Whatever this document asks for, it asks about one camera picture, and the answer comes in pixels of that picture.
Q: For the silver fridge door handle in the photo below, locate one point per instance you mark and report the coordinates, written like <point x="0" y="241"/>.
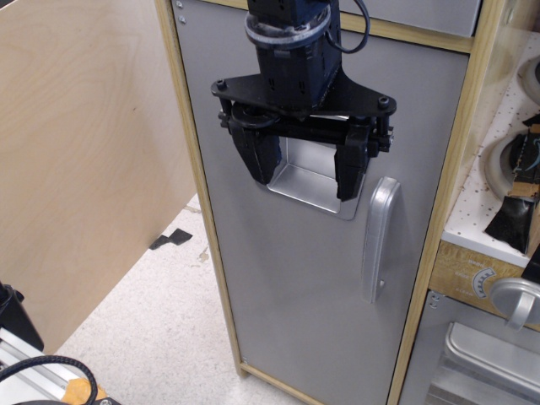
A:
<point x="382" y="202"/>

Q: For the silver oven knob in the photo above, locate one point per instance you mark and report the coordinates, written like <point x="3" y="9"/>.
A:
<point x="517" y="299"/>

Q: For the orange tape piece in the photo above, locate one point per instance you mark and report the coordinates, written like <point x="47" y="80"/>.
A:
<point x="77" y="391"/>

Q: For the black tape on floor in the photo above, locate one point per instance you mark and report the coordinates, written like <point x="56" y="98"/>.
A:
<point x="177" y="237"/>

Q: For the grey toy fridge door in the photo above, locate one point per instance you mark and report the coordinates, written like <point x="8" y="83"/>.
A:
<point x="293" y="272"/>

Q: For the silver ice dispenser panel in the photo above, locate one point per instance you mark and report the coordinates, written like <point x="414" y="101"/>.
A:
<point x="306" y="173"/>

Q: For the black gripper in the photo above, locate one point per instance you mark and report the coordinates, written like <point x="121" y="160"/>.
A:
<point x="302" y="82"/>

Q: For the black box at left edge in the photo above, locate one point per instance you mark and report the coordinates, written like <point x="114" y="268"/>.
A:
<point x="15" y="319"/>

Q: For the grey oven door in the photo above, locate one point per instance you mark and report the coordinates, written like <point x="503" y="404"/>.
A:
<point x="464" y="355"/>

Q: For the wooden toy kitchen frame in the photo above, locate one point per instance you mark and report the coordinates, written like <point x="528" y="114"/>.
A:
<point x="489" y="33"/>

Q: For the plywood board panel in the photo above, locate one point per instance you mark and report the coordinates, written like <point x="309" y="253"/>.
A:
<point x="94" y="162"/>

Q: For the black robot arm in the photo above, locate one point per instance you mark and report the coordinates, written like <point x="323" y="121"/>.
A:
<point x="298" y="19"/>

